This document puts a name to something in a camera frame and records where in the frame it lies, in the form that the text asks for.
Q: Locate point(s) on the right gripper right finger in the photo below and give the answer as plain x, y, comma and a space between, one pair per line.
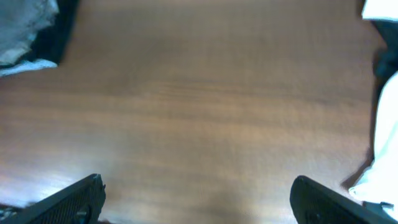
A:
313, 203

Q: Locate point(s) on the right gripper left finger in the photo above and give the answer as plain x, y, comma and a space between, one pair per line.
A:
79, 203

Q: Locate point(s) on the grey-green shorts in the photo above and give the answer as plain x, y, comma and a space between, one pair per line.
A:
21, 20

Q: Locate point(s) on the white shirt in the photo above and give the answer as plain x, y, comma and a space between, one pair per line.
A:
384, 197

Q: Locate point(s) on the dark garment under white shirt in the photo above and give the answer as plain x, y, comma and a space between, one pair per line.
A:
383, 169

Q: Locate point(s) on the folded black garment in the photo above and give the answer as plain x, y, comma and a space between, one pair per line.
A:
50, 44

